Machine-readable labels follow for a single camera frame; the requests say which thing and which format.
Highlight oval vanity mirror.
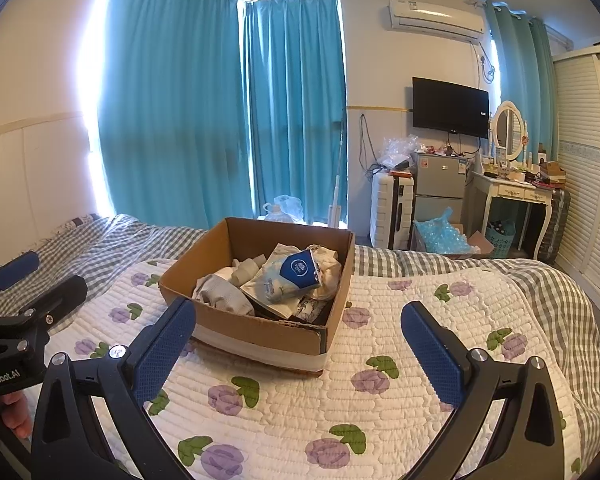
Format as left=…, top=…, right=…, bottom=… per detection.
left=490, top=101, right=527, bottom=163

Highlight cream cloth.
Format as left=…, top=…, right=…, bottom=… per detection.
left=305, top=244, right=342, bottom=301

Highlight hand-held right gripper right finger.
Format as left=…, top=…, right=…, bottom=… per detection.
left=400, top=300, right=567, bottom=480

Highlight black wall television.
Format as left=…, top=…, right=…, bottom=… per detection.
left=412, top=77, right=490, bottom=138

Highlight white plastic bag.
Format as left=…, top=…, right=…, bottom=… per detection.
left=263, top=195, right=305, bottom=222

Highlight white floral quilt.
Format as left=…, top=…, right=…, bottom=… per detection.
left=30, top=259, right=600, bottom=480

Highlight grey mini fridge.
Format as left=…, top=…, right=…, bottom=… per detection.
left=411, top=152, right=468, bottom=251

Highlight teal basket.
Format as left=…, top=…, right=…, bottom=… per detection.
left=485, top=220, right=516, bottom=258

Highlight blue label tissue pack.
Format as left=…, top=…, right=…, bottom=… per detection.
left=240, top=249, right=326, bottom=303

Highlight grey cloth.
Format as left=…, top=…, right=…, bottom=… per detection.
left=192, top=275, right=256, bottom=317

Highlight narrow teal curtain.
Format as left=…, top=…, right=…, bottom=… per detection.
left=485, top=2, right=558, bottom=161

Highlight white sock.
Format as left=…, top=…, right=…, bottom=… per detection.
left=230, top=255, right=268, bottom=286

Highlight white air conditioner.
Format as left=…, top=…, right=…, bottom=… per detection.
left=389, top=0, right=485, bottom=42

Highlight person's left hand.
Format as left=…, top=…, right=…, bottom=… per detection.
left=0, top=390, right=33, bottom=440

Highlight white dressing table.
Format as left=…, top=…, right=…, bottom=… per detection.
left=467, top=170, right=556, bottom=261

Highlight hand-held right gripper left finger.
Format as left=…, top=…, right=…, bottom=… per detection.
left=30, top=296, right=197, bottom=480

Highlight wide teal curtain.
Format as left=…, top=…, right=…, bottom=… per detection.
left=97, top=0, right=253, bottom=218

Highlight brown cardboard box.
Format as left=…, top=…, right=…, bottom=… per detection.
left=158, top=216, right=356, bottom=376

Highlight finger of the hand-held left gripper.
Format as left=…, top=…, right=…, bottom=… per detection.
left=15, top=274, right=88, bottom=337
left=0, top=251, right=41, bottom=313

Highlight black hanging cable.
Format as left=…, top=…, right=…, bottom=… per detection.
left=358, top=113, right=376, bottom=181

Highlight white mop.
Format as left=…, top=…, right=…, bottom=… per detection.
left=327, top=107, right=348, bottom=228

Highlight small open cardboard box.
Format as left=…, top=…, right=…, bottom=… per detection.
left=447, top=230, right=496, bottom=260

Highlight white louvred wardrobe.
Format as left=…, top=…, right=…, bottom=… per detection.
left=550, top=42, right=600, bottom=321

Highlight dark suitcase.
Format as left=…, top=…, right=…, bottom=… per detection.
left=537, top=187, right=572, bottom=261

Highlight white suitcase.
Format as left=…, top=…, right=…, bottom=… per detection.
left=370, top=172, right=416, bottom=250

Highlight blue plastic bag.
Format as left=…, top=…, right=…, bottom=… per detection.
left=412, top=207, right=478, bottom=256

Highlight clear plastic bag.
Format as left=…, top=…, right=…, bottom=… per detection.
left=380, top=133, right=421, bottom=168

